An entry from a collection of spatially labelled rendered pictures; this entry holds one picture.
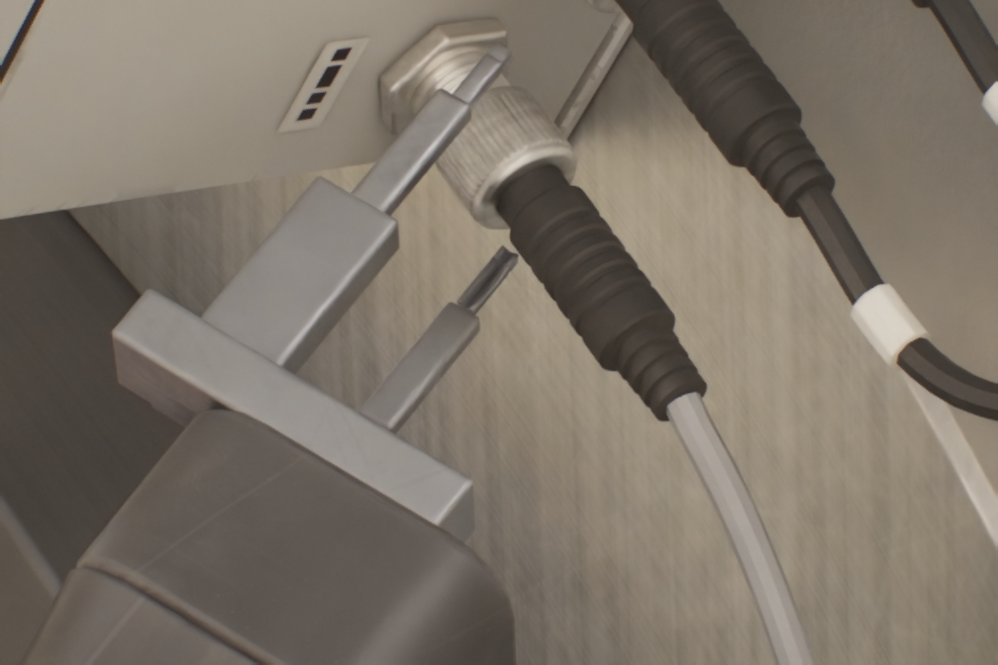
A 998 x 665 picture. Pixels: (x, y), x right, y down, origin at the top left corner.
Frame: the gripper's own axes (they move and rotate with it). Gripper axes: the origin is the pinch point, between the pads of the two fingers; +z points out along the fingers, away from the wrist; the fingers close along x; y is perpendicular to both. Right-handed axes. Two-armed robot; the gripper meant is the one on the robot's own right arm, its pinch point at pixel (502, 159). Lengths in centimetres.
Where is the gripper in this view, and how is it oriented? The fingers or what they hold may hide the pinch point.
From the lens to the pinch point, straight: 86.7
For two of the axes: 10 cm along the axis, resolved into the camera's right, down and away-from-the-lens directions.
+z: 5.7, -7.0, 4.3
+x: -0.2, -5.3, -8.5
